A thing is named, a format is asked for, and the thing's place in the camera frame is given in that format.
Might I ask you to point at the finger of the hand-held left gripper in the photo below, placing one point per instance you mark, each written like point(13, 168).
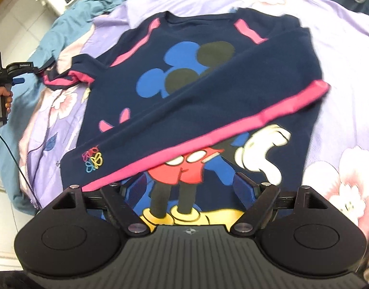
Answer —
point(22, 68)
point(17, 81)

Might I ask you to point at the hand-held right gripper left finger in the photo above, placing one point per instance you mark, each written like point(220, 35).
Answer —
point(118, 206)

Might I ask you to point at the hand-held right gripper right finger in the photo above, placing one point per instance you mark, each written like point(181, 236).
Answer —
point(245, 187)

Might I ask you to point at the navy cartoon print sweatshirt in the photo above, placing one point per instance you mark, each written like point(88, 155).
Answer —
point(202, 96)

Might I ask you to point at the person's left hand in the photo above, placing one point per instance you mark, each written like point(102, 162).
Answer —
point(7, 101)

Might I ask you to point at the blue quilt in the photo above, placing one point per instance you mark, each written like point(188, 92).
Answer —
point(52, 42)

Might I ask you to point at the purple floral bedsheet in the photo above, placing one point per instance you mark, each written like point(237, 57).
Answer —
point(347, 66)

